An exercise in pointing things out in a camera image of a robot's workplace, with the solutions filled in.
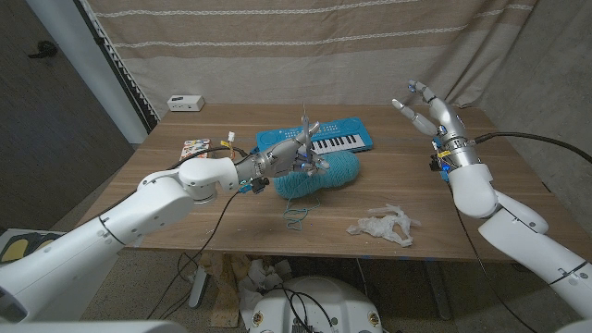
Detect dark wooden door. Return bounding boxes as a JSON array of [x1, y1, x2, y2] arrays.
[[0, 0, 135, 232]]

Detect blue toy piano keyboard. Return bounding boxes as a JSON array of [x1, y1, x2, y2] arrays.
[[255, 116, 375, 156]]

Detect white power strip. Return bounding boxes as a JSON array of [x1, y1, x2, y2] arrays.
[[166, 94, 206, 113]]

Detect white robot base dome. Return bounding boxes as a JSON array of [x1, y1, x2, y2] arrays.
[[248, 275, 384, 333]]

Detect dark perforated panel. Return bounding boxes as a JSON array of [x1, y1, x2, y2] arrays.
[[73, 0, 160, 135]]

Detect beige striped curtain backdrop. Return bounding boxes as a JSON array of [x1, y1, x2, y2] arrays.
[[85, 0, 540, 119]]

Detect tan handled scissors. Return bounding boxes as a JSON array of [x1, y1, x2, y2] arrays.
[[300, 101, 320, 175]]

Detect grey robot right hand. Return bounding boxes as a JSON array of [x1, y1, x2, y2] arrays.
[[391, 80, 482, 171]]

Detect black door handle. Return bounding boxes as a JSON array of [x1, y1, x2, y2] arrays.
[[26, 40, 59, 60]]

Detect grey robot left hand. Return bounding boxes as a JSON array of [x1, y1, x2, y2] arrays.
[[248, 120, 332, 182]]

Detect thin braided right wrist cable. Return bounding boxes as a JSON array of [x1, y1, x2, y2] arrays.
[[450, 184, 541, 333]]

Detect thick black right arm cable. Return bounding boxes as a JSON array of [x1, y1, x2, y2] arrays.
[[474, 131, 592, 167]]

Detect crumpled clear plastic tape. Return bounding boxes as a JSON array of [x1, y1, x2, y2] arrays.
[[346, 203, 415, 248]]

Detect crumpled white paper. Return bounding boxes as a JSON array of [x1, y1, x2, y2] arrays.
[[238, 258, 293, 320]]

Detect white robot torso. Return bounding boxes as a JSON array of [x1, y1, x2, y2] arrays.
[[0, 319, 186, 333]]

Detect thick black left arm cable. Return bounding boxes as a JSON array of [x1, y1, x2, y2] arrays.
[[105, 145, 251, 212]]

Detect teal yarn skein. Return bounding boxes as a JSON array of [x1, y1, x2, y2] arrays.
[[272, 150, 362, 231]]

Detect grey table leg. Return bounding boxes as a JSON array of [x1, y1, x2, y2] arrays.
[[188, 265, 209, 310], [423, 259, 453, 321]]

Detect thin black left wrist cable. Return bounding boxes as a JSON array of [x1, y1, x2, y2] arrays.
[[146, 191, 242, 321]]

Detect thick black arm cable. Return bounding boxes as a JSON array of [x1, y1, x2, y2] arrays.
[[474, 131, 592, 167], [105, 145, 251, 212]]

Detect colourful printed package box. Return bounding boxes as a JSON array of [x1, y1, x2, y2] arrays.
[[179, 138, 212, 163]]

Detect white floor platform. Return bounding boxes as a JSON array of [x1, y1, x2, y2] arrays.
[[0, 228, 119, 323]]

